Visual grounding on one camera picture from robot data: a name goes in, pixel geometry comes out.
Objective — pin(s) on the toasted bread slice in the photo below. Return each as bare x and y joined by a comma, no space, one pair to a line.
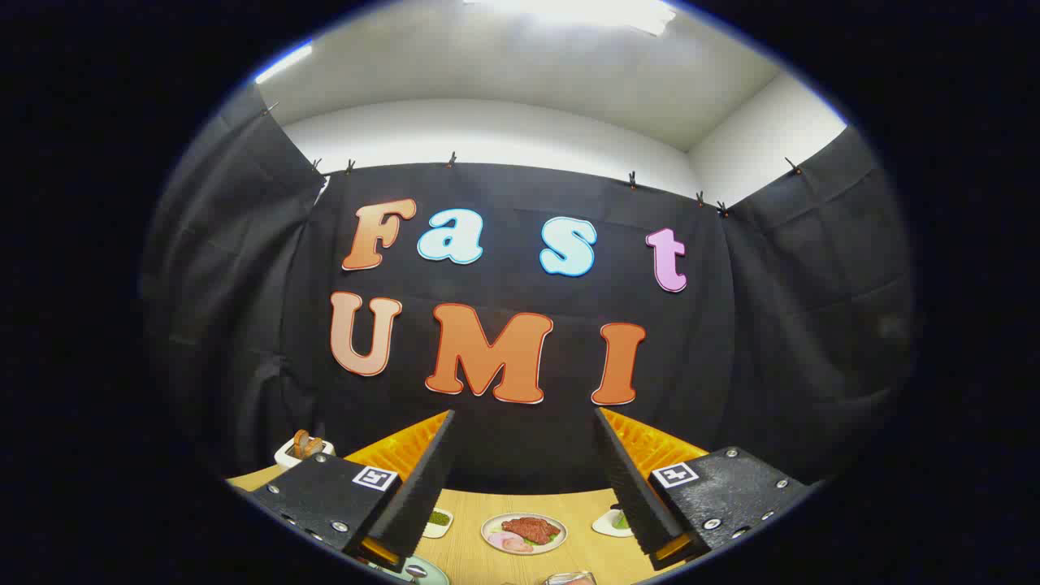
306,444

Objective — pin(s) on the pink ham slices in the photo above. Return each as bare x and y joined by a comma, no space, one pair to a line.
508,542

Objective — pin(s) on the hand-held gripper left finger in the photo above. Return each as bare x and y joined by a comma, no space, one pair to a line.
422,487

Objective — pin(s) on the row of black cloth clips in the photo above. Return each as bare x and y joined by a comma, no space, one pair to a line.
451,159

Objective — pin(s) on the light blue plate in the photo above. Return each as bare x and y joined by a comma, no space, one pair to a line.
435,573

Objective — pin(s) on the ceiling light panel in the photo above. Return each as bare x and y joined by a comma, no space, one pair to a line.
569,12

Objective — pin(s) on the white plate with meat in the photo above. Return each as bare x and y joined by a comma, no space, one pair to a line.
496,526

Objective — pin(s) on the small white square dish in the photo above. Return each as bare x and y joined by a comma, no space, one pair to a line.
603,524

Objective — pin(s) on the white sectioned dish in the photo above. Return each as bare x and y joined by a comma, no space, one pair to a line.
439,524

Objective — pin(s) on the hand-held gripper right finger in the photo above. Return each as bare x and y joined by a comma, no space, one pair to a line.
626,479

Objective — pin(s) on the cream white toaster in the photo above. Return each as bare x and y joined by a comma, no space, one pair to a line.
284,455

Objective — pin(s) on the perforated metal basket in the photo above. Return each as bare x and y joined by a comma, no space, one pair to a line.
569,578

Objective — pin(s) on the green drink bottle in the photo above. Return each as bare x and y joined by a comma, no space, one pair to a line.
620,520

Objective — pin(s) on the brown steak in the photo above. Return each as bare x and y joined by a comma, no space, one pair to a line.
530,528

